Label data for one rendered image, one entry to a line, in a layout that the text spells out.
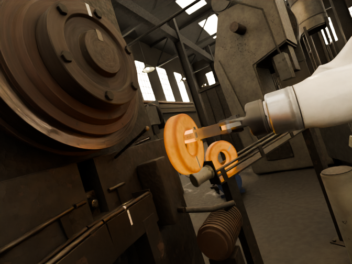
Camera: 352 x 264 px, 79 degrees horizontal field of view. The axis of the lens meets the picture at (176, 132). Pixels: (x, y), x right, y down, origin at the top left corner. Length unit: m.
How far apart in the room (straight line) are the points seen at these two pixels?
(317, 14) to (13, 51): 9.10
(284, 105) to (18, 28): 0.55
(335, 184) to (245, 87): 2.30
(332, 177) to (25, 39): 1.08
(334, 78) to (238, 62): 2.81
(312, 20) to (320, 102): 8.82
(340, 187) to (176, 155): 0.76
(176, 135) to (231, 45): 2.89
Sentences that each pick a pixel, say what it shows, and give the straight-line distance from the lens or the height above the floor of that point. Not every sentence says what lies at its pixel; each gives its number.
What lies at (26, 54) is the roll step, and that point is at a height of 1.10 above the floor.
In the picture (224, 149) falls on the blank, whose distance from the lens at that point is 0.97.
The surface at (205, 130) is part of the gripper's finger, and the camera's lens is 0.48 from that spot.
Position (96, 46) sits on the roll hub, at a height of 1.12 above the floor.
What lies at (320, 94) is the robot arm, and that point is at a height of 0.84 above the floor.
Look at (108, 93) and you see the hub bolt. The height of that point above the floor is 1.00.
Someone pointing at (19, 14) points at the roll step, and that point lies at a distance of 0.61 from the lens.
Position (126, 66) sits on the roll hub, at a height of 1.10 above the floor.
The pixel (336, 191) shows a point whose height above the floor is 0.45.
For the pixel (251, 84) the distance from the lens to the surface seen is 3.16.
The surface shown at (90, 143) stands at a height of 0.90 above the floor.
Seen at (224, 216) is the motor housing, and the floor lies 0.52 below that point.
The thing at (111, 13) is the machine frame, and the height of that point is 1.55.
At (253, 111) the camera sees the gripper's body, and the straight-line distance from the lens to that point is 0.47.
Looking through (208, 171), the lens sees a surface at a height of 0.68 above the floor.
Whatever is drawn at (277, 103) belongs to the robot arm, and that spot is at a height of 0.85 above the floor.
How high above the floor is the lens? 0.84
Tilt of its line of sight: 2 degrees up
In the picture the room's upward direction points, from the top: 18 degrees counter-clockwise
